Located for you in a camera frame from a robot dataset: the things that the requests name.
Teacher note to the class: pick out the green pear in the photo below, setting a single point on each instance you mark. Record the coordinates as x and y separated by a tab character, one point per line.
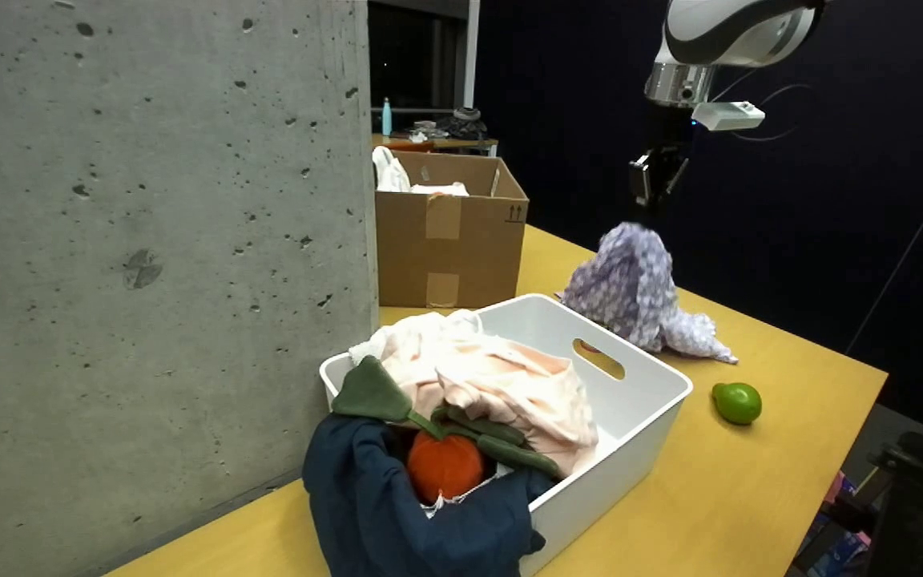
738	403

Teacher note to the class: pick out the black equipment pile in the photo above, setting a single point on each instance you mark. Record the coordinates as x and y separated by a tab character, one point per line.
922	502

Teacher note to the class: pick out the white paper bag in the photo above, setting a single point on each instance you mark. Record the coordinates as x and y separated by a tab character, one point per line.
391	172

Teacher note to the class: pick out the white plastic bin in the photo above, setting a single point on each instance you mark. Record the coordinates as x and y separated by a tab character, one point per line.
610	427

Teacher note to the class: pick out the dark green cloth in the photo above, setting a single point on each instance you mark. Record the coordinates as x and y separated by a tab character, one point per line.
375	394

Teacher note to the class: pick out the orange ball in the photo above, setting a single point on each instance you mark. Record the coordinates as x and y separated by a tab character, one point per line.
446	467

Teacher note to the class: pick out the long wooden window desk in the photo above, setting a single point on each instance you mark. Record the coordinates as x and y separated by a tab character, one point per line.
440	146

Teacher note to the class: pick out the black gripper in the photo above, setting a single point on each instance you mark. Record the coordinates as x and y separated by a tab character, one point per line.
655	176

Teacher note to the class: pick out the light blue bottle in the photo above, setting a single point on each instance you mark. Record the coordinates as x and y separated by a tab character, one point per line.
387	117

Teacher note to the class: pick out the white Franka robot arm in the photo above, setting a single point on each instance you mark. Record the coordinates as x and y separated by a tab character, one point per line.
738	26

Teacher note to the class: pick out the brown cardboard box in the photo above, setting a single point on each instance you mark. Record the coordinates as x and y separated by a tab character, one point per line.
449	245

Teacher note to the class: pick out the pile of desk clutter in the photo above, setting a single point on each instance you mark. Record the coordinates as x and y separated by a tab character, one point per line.
449	124

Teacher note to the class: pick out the pink cloth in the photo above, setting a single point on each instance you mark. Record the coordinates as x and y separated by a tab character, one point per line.
505	381

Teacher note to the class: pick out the purple white checked cloth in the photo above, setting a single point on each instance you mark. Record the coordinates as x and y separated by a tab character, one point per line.
632	291

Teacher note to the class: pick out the dark blue cloth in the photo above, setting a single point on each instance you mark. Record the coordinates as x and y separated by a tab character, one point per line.
399	525

